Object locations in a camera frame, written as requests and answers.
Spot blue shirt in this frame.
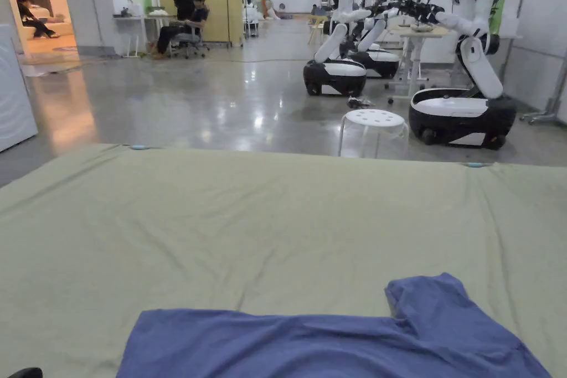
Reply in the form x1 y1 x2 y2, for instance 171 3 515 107
116 272 552 378

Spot grey office chair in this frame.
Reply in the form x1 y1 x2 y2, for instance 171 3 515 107
171 25 211 60

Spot white table with clutter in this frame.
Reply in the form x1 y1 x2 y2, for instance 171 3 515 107
112 2 178 59

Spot white round plastic stool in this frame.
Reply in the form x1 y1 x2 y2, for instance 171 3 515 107
338 109 410 159

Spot white and black humanoid robot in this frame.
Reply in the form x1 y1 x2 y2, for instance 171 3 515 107
408 0 519 149
349 0 400 80
303 0 368 97

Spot yellow chair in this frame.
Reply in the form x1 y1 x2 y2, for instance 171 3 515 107
307 14 329 45

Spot wooden top table white legs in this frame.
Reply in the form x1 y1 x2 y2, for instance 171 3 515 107
384 23 457 105

